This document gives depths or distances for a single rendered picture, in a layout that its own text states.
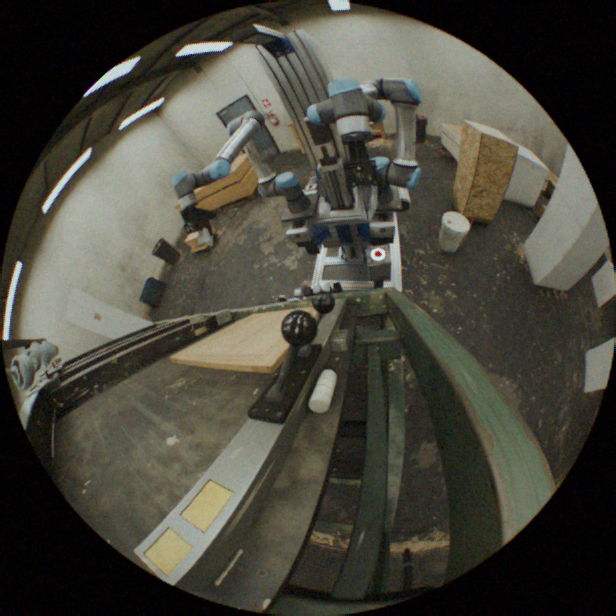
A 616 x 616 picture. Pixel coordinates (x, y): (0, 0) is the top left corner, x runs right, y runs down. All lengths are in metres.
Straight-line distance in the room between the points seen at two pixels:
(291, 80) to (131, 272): 5.40
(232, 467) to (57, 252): 5.71
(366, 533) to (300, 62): 1.29
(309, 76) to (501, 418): 1.14
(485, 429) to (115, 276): 5.76
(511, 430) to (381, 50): 5.67
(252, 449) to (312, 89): 1.15
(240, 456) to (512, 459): 0.24
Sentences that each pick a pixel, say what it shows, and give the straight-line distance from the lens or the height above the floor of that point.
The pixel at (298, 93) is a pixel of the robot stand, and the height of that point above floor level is 1.66.
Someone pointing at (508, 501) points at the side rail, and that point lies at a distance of 0.18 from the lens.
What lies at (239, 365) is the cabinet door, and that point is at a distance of 0.45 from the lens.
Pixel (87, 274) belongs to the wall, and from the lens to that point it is 5.60.
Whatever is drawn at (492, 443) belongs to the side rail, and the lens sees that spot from 0.19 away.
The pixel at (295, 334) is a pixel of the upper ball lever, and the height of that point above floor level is 1.54.
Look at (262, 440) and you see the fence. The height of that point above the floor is 1.52.
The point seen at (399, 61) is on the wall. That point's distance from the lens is 5.64.
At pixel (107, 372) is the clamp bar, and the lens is 0.84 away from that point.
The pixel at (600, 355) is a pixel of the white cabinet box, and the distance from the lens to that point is 3.76.
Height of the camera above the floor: 1.69
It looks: 61 degrees down
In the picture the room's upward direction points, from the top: 44 degrees counter-clockwise
